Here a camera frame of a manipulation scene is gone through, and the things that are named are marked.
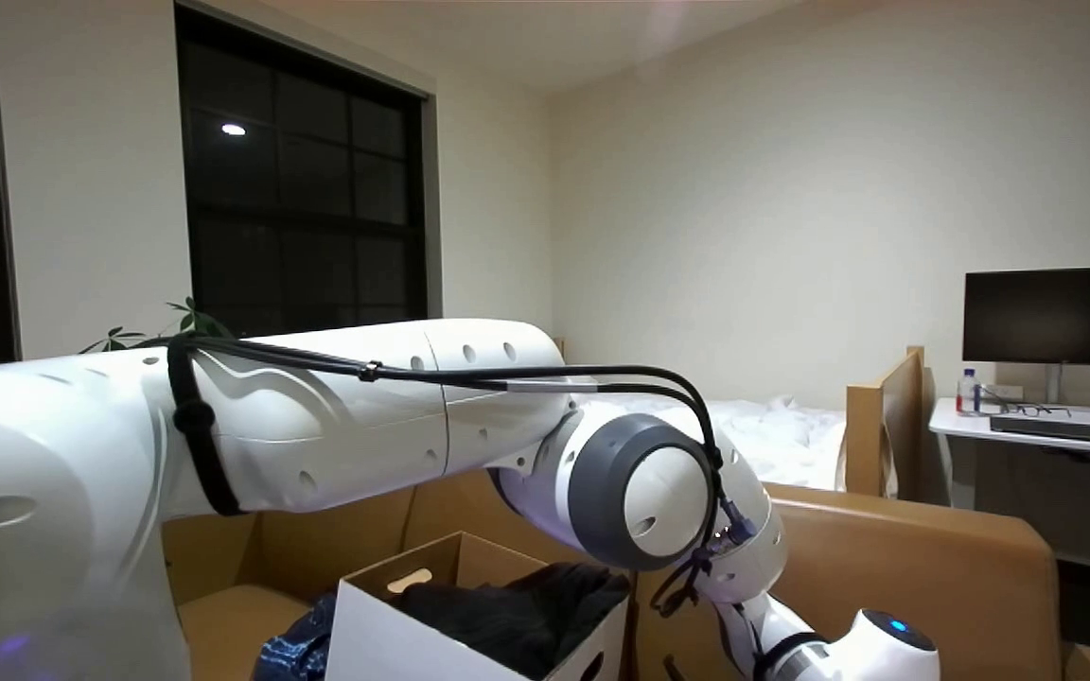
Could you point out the green potted plant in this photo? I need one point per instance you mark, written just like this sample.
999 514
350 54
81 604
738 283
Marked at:
192 323

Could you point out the blue cloth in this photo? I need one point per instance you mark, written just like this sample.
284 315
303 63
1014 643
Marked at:
302 647

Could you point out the clear water bottle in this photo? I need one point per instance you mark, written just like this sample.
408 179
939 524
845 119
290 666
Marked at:
969 394

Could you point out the large dark window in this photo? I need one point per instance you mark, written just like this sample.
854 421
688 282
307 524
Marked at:
303 164

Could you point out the white desk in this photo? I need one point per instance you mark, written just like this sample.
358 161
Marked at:
1038 478

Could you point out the white cardboard storage box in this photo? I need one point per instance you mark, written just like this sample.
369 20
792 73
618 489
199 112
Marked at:
394 630

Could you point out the black keyboard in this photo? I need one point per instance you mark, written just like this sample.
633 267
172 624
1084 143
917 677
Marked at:
1050 428

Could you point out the black computer monitor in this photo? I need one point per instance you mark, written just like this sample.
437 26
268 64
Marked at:
1059 315

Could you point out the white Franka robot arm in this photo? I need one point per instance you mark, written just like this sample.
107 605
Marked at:
319 402

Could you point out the tan leather sofa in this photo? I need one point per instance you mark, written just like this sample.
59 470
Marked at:
946 568

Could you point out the black cloth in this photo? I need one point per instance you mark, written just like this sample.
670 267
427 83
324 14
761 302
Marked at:
492 618

